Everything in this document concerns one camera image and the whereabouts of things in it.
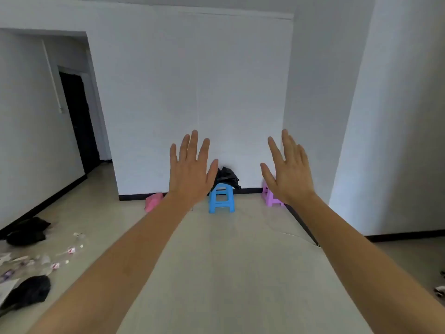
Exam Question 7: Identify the white wall conduit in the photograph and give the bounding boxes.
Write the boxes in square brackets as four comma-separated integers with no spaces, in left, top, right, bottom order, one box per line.
[41,39,63,115]

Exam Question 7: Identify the blue plastic stool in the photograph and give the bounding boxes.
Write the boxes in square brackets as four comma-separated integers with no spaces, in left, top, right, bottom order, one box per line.
[208,183,236,214]

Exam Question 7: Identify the purple plastic stool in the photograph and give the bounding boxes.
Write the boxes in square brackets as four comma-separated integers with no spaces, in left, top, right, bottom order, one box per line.
[261,180,286,208]

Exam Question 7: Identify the pink plastic bag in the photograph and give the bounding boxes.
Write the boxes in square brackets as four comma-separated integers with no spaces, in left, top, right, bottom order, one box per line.
[144,192,165,213]

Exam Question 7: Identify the person's right forearm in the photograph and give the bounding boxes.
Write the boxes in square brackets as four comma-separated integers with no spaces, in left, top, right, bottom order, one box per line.
[283,193,445,334]

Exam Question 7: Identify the black and white shoe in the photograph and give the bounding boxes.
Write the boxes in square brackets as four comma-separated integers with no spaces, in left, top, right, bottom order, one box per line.
[433,271,445,298]

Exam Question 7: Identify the black bags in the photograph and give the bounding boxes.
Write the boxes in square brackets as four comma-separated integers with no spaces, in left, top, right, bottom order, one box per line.
[211,166,242,192]

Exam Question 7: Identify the person's left forearm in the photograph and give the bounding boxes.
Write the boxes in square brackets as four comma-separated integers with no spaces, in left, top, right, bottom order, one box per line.
[26,192,201,334]

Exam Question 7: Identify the scattered clear plastic litter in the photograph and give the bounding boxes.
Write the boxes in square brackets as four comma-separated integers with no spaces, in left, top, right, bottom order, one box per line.
[0,232,87,284]

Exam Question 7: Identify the person's left hand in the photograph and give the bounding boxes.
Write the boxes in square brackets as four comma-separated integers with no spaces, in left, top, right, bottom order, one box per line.
[168,129,219,206]

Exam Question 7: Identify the person's right hand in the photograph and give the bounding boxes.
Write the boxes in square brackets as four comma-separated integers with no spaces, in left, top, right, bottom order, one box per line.
[260,129,316,206]

